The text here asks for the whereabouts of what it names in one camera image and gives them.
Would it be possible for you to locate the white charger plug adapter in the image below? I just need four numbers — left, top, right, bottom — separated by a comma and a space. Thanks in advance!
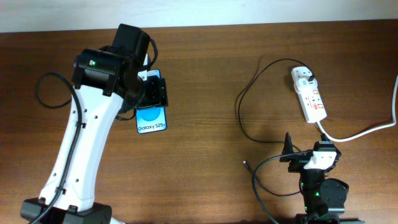
294, 77, 318, 94

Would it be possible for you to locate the thin black charging cable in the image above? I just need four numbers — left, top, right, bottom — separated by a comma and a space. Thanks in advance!
237, 58, 316, 198

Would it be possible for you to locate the thick white power cord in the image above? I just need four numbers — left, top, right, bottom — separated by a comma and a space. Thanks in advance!
315, 74, 398, 143

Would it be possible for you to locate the white power strip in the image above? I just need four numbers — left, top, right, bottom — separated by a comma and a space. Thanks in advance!
291, 66, 327, 123

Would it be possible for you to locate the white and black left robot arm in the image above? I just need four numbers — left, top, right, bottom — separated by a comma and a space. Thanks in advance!
21, 24, 168, 223

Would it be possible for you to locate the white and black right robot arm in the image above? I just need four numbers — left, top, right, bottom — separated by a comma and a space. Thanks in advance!
279, 133, 363, 224

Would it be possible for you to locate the blue screen Galaxy smartphone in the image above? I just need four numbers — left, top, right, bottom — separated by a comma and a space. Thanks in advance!
136, 70, 167, 134

